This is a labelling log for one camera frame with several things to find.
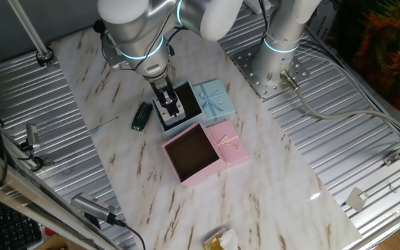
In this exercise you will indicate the aluminium frame bar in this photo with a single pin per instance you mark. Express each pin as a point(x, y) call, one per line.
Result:
point(12, 189)

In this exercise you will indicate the gold tissue pack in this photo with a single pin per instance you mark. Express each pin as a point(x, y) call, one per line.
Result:
point(227, 241)

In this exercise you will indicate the blue gift lid with bow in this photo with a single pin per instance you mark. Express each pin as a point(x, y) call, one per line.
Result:
point(219, 104)

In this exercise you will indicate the colourful patterned cloth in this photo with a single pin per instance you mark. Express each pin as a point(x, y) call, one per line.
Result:
point(387, 52)

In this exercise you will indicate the grey green push-button box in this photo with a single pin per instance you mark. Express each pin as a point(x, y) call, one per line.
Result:
point(172, 121)

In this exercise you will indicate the black keyboard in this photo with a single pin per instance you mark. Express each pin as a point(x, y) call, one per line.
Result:
point(9, 229)

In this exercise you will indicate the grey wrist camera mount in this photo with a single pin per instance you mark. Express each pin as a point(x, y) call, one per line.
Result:
point(111, 57)

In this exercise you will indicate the small thin screwdriver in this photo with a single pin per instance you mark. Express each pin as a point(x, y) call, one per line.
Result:
point(96, 130)

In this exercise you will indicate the white printed carton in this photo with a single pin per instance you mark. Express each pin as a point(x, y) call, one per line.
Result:
point(319, 24)

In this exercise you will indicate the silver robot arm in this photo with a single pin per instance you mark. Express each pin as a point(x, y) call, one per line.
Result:
point(280, 59)

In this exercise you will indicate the open pink gift box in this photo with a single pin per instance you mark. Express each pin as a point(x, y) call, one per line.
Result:
point(193, 152)

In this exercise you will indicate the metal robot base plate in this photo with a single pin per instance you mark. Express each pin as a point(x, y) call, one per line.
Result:
point(252, 74)

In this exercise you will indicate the metal stand pole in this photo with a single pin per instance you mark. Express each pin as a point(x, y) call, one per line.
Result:
point(30, 31)

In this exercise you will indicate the small silver camera on stand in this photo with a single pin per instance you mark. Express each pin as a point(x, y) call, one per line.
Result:
point(32, 133)

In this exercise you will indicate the brown cardboard box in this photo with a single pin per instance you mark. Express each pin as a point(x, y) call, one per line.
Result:
point(52, 243)

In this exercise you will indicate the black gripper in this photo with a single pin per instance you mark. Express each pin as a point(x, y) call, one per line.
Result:
point(163, 88)

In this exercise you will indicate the silver ridged camera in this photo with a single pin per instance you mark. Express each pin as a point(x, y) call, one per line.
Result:
point(92, 205)

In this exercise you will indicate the open blue gift box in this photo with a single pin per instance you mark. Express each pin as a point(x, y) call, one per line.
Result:
point(190, 100)

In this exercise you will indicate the pink gift lid with bow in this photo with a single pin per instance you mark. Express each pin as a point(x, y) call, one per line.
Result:
point(233, 149)

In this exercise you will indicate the white square tag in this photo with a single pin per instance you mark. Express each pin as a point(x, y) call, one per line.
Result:
point(356, 199)

